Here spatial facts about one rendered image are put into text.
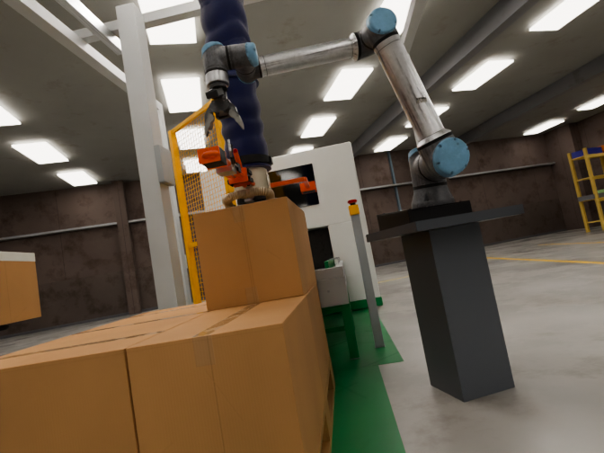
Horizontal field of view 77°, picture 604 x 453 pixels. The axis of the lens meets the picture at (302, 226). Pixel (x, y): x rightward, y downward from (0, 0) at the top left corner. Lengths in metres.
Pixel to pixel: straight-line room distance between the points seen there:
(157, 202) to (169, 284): 0.64
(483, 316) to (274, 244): 0.93
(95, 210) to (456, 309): 11.94
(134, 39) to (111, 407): 3.06
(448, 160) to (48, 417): 1.52
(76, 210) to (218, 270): 11.60
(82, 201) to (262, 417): 12.31
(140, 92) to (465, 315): 2.86
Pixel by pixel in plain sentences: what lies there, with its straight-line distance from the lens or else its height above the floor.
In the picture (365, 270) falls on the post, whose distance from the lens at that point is 2.71.
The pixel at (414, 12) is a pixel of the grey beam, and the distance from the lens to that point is 4.89.
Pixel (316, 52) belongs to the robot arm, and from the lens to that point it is 1.82.
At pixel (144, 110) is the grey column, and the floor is 2.08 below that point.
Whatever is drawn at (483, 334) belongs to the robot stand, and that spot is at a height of 0.24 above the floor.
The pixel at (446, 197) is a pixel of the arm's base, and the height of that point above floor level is 0.84.
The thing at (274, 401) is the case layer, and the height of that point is 0.37.
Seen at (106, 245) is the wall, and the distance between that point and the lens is 12.73.
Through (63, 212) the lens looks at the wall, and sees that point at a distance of 13.18.
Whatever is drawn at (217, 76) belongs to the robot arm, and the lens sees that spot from 1.62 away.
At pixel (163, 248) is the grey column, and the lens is 3.15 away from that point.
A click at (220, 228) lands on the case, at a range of 1.59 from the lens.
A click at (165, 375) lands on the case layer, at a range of 1.04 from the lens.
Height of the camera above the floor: 0.68
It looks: 5 degrees up
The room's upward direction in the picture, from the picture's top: 10 degrees counter-clockwise
